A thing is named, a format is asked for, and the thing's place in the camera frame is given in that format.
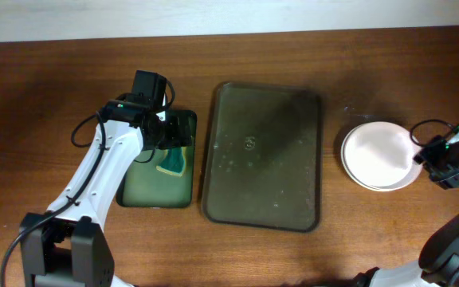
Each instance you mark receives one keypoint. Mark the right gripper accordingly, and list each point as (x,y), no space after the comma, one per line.
(446,181)

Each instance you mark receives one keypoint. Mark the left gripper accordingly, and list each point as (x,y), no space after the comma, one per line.
(175,139)

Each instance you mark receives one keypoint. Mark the green yellow sponge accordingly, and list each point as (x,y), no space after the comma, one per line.
(173,162)

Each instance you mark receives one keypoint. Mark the pale blue white plate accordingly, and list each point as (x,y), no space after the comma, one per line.
(357,179)

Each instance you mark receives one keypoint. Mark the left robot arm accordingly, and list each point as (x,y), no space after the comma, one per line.
(66,246)

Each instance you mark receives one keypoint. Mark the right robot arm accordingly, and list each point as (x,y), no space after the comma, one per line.
(382,156)

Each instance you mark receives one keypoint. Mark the small green water tray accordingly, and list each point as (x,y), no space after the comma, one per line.
(144,186)

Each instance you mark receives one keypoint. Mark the large brown serving tray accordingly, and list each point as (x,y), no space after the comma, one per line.
(264,159)

